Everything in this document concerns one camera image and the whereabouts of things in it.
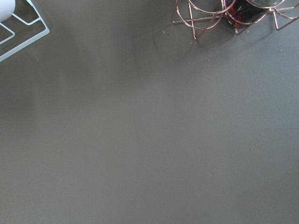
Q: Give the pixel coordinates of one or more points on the tea bottle lower left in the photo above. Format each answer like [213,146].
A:
[246,12]

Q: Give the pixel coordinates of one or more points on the white plastic cup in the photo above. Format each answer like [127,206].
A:
[7,8]

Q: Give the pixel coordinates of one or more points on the copper wire bottle rack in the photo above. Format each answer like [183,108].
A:
[203,15]

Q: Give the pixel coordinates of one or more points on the white wire cup rack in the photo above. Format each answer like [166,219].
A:
[24,27]

